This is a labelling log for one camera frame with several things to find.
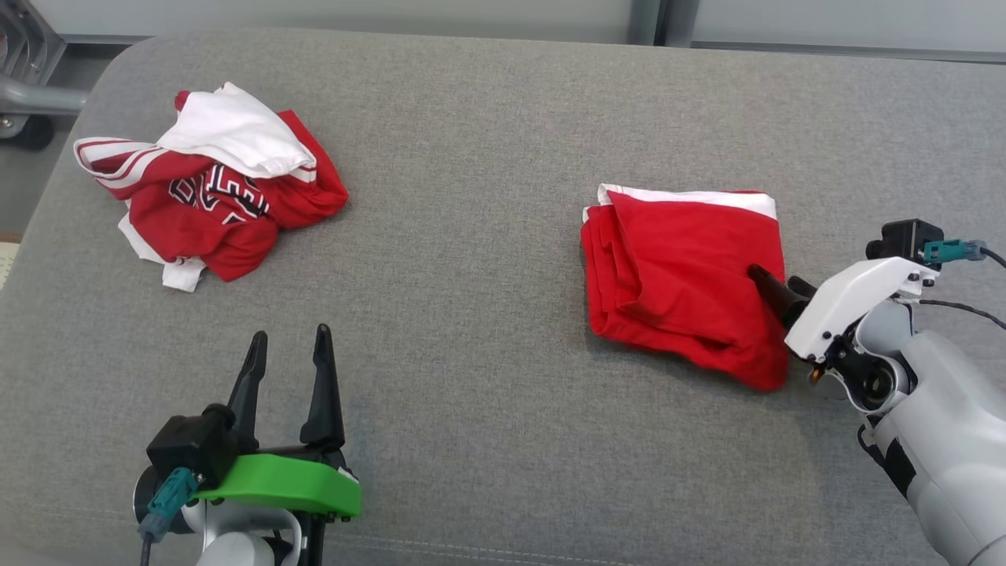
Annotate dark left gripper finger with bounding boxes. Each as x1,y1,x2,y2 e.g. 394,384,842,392
226,331,270,454
299,323,347,465

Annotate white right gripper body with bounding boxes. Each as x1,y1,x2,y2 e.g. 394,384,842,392
784,256,941,365

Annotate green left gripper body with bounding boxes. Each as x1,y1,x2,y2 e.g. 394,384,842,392
193,444,363,520

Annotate plain red shorts white trim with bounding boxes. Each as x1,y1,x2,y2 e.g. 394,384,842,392
581,182,791,393

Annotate red jersey white sleeves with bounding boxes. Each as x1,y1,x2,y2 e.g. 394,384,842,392
73,82,350,294

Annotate grey metal cart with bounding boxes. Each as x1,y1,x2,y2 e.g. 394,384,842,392
0,0,89,152

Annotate black right cable teal plug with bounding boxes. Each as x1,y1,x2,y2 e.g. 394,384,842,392
916,238,1006,331

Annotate black cable teal plug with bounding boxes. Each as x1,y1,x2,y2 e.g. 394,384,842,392
138,466,201,566
916,238,1006,331

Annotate black left cable teal plug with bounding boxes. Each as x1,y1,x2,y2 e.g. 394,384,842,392
138,466,201,566

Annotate grey partition base rail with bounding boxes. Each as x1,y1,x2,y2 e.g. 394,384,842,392
692,41,1006,66

